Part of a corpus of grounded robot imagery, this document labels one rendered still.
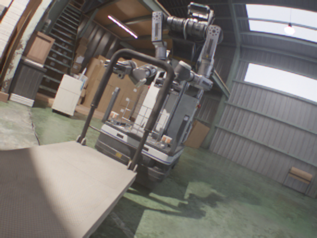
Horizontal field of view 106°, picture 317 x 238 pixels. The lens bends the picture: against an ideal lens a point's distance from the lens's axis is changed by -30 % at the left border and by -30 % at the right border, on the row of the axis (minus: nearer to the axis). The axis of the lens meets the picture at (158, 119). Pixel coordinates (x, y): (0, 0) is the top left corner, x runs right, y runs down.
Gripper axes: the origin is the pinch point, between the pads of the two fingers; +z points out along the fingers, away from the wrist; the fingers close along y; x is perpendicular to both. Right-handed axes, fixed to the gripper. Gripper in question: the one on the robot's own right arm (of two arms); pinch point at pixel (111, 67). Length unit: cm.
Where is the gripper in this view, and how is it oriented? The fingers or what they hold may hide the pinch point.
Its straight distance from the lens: 93.3
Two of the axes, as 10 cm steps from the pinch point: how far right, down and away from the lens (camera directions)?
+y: -9.1, -3.9, 1.1
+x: 3.3, -8.7, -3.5
